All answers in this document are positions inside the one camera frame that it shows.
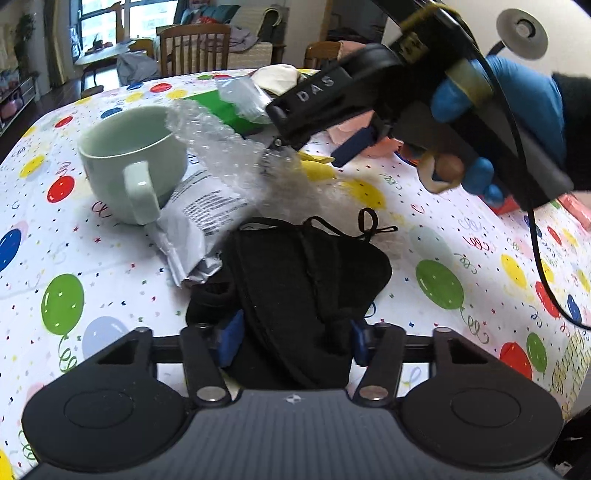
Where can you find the grey cloth bundle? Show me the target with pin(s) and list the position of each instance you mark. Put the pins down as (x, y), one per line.
(136, 67)

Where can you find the clear plastic bag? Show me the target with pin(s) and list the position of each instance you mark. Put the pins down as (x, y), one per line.
(242, 97)

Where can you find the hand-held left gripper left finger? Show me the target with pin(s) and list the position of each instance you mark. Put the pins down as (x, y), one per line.
(233, 339)

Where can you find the red box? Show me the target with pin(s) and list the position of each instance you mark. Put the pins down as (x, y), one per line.
(505, 206)

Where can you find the person's right hand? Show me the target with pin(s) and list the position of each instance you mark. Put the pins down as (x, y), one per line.
(531, 101)

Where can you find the small beige brown toy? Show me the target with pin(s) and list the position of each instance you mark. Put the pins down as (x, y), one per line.
(441, 173)

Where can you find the balloon print tablecloth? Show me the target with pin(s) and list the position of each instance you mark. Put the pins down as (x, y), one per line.
(69, 240)

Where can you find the pink towel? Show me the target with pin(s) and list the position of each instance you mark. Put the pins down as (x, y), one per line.
(353, 47)

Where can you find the silver desk lamp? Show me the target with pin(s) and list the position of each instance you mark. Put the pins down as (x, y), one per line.
(524, 32)

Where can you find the beige cloth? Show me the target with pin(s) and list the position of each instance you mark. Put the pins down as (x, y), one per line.
(277, 76)

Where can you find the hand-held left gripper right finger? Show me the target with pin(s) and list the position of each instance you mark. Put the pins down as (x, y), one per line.
(358, 342)

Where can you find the sofa with cushions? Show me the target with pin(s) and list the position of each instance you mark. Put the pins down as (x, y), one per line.
(249, 32)

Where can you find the pink packet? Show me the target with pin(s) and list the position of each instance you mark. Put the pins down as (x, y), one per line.
(575, 210)

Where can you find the black cloth face mask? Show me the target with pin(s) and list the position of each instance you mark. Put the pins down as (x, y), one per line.
(295, 286)

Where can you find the wooden chair dark seat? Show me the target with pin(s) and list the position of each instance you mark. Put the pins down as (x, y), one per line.
(194, 50)

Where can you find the clear bubble wrap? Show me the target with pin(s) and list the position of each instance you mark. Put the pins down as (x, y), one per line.
(217, 138)

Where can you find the oval coffee table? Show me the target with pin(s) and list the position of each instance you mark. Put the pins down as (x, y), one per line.
(106, 53)

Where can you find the person's right forearm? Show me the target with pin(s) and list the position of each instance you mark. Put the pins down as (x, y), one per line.
(577, 120)

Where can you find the large window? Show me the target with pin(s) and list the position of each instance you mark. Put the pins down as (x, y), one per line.
(138, 16)

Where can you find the pale green ceramic mug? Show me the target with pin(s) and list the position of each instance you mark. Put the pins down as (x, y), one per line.
(138, 152)

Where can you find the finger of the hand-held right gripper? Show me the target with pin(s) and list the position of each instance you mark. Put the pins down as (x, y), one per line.
(353, 146)

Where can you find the green sponge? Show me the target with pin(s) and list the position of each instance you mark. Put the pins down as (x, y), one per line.
(207, 104)

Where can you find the lilac cloth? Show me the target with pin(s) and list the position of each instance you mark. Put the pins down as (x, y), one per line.
(240, 39)

